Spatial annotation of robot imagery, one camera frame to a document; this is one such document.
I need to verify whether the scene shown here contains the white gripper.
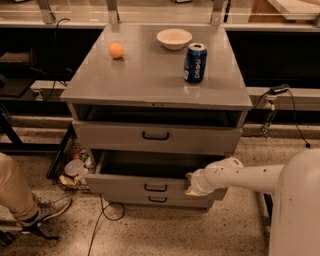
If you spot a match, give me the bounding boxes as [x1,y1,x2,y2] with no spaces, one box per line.
[185,169,214,196]

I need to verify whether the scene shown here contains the grey sneaker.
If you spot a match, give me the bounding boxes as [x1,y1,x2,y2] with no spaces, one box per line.
[19,196,72,227]

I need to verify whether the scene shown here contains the white bowl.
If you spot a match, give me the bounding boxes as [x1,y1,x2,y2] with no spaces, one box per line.
[157,29,193,50]

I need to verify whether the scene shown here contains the black floor cable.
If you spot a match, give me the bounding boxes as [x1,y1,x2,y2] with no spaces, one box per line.
[87,194,126,256]

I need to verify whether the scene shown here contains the grey bottom drawer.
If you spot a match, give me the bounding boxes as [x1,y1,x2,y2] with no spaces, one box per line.
[103,193,214,210]

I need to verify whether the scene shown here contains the black metal stand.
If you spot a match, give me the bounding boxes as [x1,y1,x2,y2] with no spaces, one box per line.
[263,194,273,220]

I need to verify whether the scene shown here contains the grey drawer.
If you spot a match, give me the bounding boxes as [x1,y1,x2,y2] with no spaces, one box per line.
[73,121,242,155]
[103,193,214,210]
[85,150,224,199]

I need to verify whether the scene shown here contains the grey top drawer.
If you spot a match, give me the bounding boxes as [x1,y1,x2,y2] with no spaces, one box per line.
[73,121,242,155]

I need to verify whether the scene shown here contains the orange fruit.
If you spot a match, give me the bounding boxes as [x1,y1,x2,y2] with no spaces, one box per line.
[108,43,124,59]

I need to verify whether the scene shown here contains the blue pepsi can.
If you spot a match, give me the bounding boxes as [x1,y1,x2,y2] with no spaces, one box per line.
[184,43,207,84]

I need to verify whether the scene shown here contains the grey drawer cabinet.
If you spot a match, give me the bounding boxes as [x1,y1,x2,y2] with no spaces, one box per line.
[59,23,253,212]

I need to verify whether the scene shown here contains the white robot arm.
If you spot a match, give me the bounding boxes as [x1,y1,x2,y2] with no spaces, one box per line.
[186,148,320,256]

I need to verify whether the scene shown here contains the wire basket with items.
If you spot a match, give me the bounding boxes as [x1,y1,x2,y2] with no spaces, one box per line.
[57,149,96,192]

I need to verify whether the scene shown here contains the person leg khaki trousers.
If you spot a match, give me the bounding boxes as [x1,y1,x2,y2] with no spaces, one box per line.
[0,153,39,226]

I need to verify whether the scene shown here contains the black power adapter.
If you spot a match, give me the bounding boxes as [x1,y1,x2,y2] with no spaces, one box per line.
[270,84,289,95]

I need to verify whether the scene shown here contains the black table leg frame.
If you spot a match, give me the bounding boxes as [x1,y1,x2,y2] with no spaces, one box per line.
[46,125,74,179]

